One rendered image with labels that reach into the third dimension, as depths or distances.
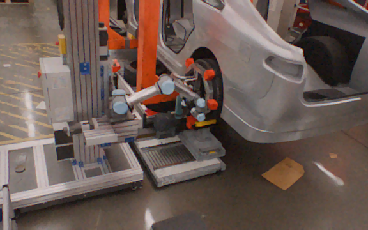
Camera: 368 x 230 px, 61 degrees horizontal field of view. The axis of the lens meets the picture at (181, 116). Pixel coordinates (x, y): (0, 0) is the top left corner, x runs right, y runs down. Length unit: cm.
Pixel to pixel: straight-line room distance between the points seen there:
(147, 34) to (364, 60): 242
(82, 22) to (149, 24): 90
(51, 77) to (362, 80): 326
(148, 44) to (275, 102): 151
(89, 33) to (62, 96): 56
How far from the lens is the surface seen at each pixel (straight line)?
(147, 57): 346
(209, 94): 311
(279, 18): 786
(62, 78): 273
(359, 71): 416
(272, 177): 377
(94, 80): 283
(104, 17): 525
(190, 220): 261
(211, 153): 361
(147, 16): 333
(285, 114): 267
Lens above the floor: 227
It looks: 30 degrees down
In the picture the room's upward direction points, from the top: 7 degrees clockwise
